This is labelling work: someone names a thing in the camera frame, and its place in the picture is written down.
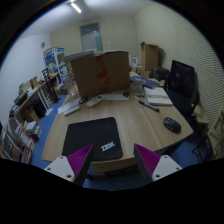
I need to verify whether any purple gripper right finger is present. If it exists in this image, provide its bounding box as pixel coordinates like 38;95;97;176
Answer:
133;144;182;185

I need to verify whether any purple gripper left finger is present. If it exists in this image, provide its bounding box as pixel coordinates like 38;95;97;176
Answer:
45;145;94;186

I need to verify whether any black IBM mouse pad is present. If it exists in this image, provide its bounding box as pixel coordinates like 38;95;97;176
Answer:
62;117;123;161

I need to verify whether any black computer mouse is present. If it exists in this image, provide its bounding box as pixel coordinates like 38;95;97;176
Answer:
163;117;181;133

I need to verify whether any white keyboard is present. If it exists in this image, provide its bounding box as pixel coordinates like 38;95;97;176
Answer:
58;99;80;116

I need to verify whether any black marker pen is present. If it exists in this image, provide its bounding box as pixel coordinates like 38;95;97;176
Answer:
138;101;160;112

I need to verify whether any wooden shelf unit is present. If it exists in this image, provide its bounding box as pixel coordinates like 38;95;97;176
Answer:
1;79;54;163

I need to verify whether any open white book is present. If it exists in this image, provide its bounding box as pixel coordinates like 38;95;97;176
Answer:
144;87;172;106

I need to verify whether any white remote control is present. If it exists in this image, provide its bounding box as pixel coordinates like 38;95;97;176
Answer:
86;95;104;108

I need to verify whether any blue folder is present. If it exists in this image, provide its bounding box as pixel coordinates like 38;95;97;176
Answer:
130;76;160;89

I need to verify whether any black office chair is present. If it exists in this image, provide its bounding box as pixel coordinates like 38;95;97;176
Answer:
166;60;200;124

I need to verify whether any large cardboard box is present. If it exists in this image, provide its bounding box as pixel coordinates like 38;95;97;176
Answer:
71;51;130;97

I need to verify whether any tall cardboard box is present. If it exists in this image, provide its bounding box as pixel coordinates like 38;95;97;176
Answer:
140;42;158;71

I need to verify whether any grey door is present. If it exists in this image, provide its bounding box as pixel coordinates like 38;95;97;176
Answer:
80;23;103;51

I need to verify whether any ceiling light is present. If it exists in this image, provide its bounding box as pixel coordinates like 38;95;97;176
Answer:
70;2;82;14

